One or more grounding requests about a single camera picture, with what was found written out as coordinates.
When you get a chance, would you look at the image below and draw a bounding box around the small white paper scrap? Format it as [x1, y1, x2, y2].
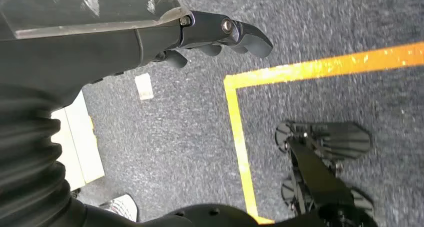
[134, 73, 155, 101]

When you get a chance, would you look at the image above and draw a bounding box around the yellow floor tape line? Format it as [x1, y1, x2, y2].
[223, 41, 424, 225]

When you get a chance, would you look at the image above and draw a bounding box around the ribbed grey left arm sleeve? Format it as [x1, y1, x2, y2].
[0, 83, 88, 227]

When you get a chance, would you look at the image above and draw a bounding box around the person's white shoe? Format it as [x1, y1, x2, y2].
[99, 194, 139, 223]

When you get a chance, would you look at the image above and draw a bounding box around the black robot body shell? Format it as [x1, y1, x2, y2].
[79, 201, 379, 227]

